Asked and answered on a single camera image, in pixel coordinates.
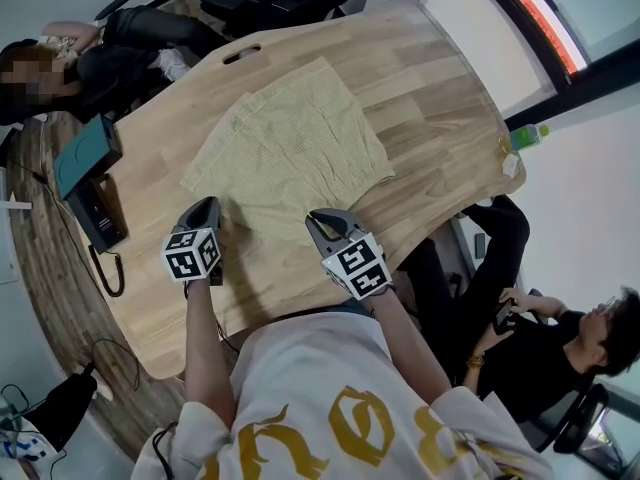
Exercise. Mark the person's left forearm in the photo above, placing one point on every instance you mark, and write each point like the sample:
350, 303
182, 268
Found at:
207, 348

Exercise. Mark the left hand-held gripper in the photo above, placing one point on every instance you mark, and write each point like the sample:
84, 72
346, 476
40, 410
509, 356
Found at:
190, 255

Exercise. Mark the teal flat box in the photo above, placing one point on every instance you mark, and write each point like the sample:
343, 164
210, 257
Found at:
82, 155

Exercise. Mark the black flat box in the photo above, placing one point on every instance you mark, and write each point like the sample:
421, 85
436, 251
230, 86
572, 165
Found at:
100, 218

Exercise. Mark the white blue-print bag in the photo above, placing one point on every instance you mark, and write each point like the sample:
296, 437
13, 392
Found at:
20, 450

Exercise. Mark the red banner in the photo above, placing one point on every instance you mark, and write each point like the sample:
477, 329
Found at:
547, 23

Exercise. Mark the black mesh office chair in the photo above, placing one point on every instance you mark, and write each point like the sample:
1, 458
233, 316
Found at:
570, 418

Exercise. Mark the pale yellow checkered pants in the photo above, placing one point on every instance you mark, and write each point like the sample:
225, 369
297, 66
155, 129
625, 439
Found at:
290, 143

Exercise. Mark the person's right forearm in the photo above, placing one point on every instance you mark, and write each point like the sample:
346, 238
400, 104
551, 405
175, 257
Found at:
407, 348

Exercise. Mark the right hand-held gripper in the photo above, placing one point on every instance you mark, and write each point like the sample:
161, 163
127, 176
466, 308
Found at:
357, 265

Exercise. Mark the black bag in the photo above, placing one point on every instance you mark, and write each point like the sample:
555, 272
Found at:
60, 410

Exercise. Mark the green plastic bottle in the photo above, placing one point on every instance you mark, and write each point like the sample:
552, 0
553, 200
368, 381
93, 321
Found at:
527, 137

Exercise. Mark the person's white gold-print shirt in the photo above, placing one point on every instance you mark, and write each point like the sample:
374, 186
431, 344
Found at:
340, 408

